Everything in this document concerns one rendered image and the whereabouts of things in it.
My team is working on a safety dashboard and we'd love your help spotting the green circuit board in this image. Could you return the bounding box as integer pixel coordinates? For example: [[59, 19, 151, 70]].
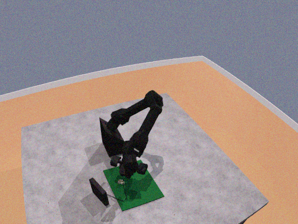
[[103, 166, 164, 211]]

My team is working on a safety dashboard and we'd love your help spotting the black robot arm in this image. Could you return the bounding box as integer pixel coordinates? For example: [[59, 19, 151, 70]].
[[105, 90, 163, 177]]

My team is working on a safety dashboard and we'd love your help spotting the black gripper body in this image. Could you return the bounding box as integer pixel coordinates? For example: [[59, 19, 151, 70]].
[[110, 155, 148, 175]]

